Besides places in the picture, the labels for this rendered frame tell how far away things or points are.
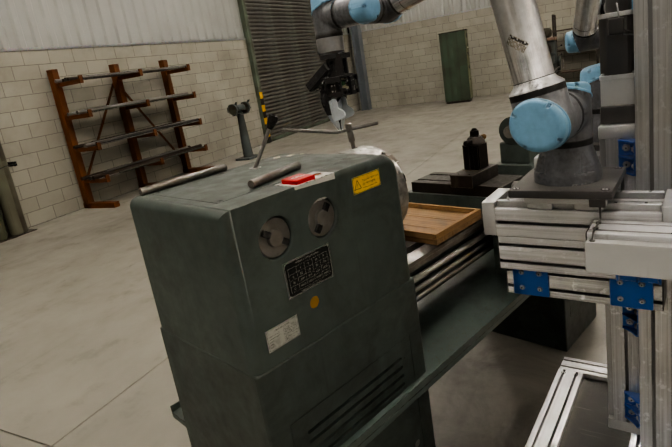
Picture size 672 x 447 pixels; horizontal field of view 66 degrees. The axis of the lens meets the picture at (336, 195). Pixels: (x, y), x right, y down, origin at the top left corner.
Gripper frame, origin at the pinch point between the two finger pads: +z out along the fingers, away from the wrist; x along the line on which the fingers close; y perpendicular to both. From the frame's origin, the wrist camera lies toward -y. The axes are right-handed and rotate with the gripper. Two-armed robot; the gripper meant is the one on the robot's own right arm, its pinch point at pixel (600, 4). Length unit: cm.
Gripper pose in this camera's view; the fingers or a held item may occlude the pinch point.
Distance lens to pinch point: 239.2
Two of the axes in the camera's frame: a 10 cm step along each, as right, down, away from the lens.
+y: 2.8, 9.4, 2.0
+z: 2.4, -2.7, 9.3
